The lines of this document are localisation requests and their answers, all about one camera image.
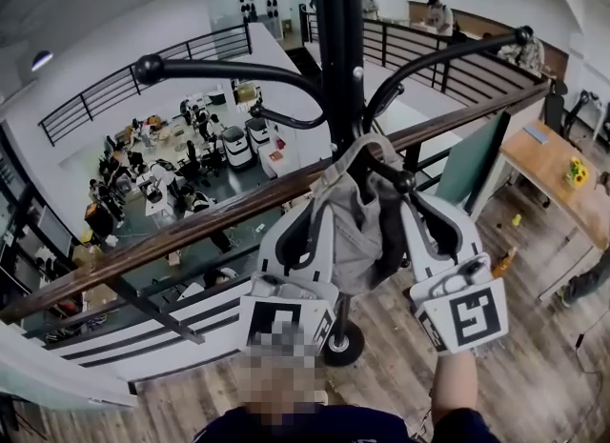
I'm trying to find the person's right forearm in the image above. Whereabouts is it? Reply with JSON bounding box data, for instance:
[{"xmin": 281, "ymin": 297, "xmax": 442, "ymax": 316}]
[{"xmin": 430, "ymin": 348, "xmax": 478, "ymax": 426}]

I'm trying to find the black metal balcony railing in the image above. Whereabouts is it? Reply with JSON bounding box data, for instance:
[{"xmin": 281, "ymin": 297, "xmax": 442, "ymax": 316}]
[
  {"xmin": 303, "ymin": 2, "xmax": 550, "ymax": 110},
  {"xmin": 37, "ymin": 21, "xmax": 254, "ymax": 148}
]

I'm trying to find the black office chair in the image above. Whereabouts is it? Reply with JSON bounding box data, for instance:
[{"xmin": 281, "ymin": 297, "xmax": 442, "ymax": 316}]
[{"xmin": 542, "ymin": 79, "xmax": 571, "ymax": 138}]

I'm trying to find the wooden desk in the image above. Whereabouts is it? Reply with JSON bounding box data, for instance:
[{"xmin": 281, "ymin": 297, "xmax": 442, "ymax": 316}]
[{"xmin": 498, "ymin": 119, "xmax": 610, "ymax": 300}]

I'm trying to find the brown wooden handrail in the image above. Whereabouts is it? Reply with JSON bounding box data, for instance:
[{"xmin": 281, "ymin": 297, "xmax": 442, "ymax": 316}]
[{"xmin": 0, "ymin": 79, "xmax": 552, "ymax": 324}]

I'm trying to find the group of people downstairs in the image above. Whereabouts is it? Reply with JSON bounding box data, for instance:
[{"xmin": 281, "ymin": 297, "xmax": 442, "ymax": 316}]
[{"xmin": 87, "ymin": 97, "xmax": 231, "ymax": 243}]

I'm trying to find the yellow sunflower bouquet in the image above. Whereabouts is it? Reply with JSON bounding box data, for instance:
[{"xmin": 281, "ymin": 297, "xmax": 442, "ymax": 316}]
[{"xmin": 564, "ymin": 156, "xmax": 590, "ymax": 191}]

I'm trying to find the black metal coat rack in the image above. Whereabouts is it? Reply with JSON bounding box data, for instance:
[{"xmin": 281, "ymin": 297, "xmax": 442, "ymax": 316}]
[{"xmin": 132, "ymin": 0, "xmax": 536, "ymax": 369}]

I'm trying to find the grey cap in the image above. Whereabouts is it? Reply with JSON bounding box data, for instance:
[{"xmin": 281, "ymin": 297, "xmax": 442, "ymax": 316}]
[{"xmin": 308, "ymin": 132, "xmax": 407, "ymax": 292}]

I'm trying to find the white wheeled robot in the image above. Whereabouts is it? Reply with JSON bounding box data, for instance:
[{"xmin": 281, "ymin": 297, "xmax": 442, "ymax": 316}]
[
  {"xmin": 244, "ymin": 115, "xmax": 272, "ymax": 155},
  {"xmin": 220, "ymin": 125, "xmax": 253, "ymax": 173}
]

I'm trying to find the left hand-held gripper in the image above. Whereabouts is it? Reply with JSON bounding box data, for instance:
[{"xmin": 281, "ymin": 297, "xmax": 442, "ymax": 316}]
[{"xmin": 237, "ymin": 201, "xmax": 341, "ymax": 361}]

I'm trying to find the person's navy shirt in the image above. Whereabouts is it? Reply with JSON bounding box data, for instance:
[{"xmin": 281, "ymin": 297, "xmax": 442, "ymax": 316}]
[{"xmin": 192, "ymin": 402, "xmax": 502, "ymax": 443}]

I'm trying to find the teal glass panel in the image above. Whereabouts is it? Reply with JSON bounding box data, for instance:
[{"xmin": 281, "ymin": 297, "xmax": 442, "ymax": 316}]
[{"xmin": 435, "ymin": 111, "xmax": 512, "ymax": 219}]

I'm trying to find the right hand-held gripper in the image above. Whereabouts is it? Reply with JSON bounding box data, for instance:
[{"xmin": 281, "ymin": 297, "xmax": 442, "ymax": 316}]
[{"xmin": 399, "ymin": 191, "xmax": 509, "ymax": 355}]

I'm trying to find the orange bottle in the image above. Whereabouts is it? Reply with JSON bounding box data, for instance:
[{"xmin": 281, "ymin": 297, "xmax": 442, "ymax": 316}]
[{"xmin": 492, "ymin": 245, "xmax": 519, "ymax": 279}]

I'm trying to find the round ceiling lamp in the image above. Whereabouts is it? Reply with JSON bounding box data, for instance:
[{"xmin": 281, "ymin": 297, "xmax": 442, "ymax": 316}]
[{"xmin": 30, "ymin": 50, "xmax": 55, "ymax": 73}]

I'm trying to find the blue book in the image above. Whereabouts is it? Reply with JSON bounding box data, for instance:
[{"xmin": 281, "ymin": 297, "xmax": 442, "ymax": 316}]
[{"xmin": 522, "ymin": 125, "xmax": 552, "ymax": 145}]

